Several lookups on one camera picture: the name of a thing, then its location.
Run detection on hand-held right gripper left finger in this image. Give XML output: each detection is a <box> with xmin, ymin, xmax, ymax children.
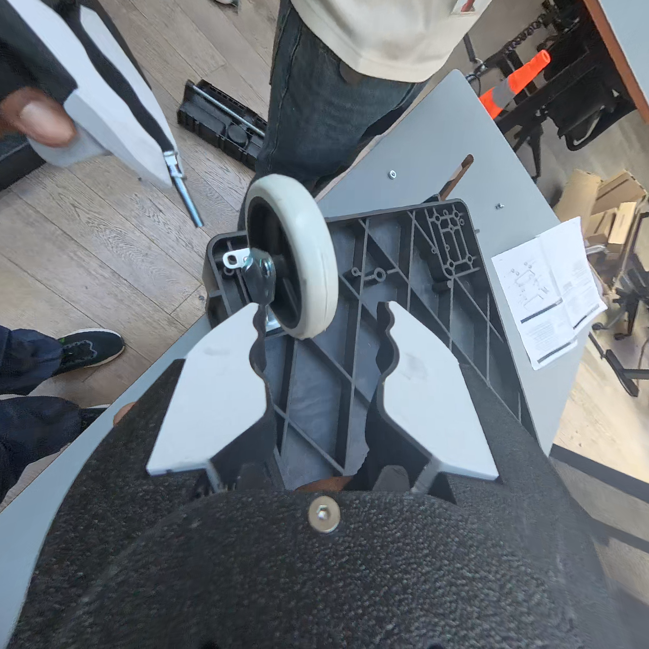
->
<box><xmin>146</xmin><ymin>303</ymin><xmax>277</xmax><ymax>477</ymax></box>

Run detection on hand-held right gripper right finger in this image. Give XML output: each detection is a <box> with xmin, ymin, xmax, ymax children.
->
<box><xmin>372</xmin><ymin>301</ymin><xmax>500</xmax><ymax>492</ymax></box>

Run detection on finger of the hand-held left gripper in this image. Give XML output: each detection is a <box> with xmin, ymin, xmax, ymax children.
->
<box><xmin>76</xmin><ymin>0</ymin><xmax>177</xmax><ymax>154</ymax></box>
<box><xmin>10</xmin><ymin>0</ymin><xmax>176</xmax><ymax>188</ymax></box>

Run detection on silver metal bolt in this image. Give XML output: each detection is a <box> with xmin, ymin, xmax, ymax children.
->
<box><xmin>163</xmin><ymin>149</ymin><xmax>205</xmax><ymax>228</ymax></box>

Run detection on black ribbed plastic base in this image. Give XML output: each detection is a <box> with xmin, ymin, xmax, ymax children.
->
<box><xmin>203</xmin><ymin>199</ymin><xmax>533</xmax><ymax>480</ymax></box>

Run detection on grey caster wheel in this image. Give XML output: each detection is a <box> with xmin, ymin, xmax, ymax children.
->
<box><xmin>223</xmin><ymin>174</ymin><xmax>339</xmax><ymax>340</ymax></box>

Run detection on grey desk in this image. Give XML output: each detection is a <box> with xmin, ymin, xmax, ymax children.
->
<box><xmin>0</xmin><ymin>70</ymin><xmax>584</xmax><ymax>649</ymax></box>

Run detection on person's left hand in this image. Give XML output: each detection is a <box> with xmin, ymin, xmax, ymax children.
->
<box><xmin>0</xmin><ymin>89</ymin><xmax>78</xmax><ymax>149</ymax></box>

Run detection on black plastic part with rod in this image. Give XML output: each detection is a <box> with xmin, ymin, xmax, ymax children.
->
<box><xmin>176</xmin><ymin>78</ymin><xmax>268</xmax><ymax>171</ymax></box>

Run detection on black sneaker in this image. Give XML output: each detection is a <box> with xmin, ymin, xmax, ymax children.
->
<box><xmin>53</xmin><ymin>329</ymin><xmax>125</xmax><ymax>376</ymax></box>

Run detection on white instruction sheet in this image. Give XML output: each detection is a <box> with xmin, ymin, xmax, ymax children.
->
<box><xmin>491</xmin><ymin>217</ymin><xmax>608</xmax><ymax>371</ymax></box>

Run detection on person's legs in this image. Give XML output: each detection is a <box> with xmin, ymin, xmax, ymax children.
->
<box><xmin>0</xmin><ymin>324</ymin><xmax>110</xmax><ymax>503</ymax></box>

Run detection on black chair base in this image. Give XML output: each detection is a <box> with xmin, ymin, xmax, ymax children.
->
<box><xmin>588</xmin><ymin>284</ymin><xmax>649</xmax><ymax>397</ymax></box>

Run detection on cardboard box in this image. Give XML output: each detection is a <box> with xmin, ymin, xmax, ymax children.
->
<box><xmin>593</xmin><ymin>171</ymin><xmax>649</xmax><ymax>216</ymax></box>

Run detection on orange traffic cone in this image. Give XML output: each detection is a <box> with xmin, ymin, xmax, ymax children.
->
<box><xmin>479</xmin><ymin>50</ymin><xmax>552</xmax><ymax>120</ymax></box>

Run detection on brown edged table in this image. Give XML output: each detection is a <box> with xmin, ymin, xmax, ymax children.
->
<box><xmin>583</xmin><ymin>0</ymin><xmax>649</xmax><ymax>122</ymax></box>

